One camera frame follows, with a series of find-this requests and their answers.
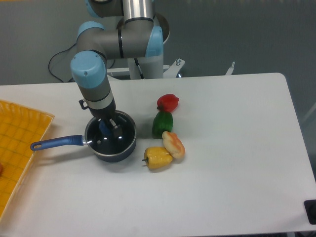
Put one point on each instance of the white bracket with bolt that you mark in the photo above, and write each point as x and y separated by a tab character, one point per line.
230	70

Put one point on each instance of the blue saucepan with handle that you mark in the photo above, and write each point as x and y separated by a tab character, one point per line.
75	140

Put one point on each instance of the yellow bell pepper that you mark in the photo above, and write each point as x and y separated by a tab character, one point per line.
157	157

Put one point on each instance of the red bell pepper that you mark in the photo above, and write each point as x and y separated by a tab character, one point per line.
167	103

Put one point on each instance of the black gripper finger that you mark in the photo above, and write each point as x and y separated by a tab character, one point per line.
115	128

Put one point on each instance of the yellow plastic basket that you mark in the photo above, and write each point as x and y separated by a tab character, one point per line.
20	126

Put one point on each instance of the green bell pepper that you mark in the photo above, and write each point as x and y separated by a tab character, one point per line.
163	121

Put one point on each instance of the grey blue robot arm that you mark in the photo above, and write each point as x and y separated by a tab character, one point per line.
89	65

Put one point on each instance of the glass lid blue knob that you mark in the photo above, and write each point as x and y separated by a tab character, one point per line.
99	137

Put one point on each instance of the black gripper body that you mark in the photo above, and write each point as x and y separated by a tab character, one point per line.
105	113

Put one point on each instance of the black corner object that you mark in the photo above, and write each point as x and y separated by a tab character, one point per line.
310	207

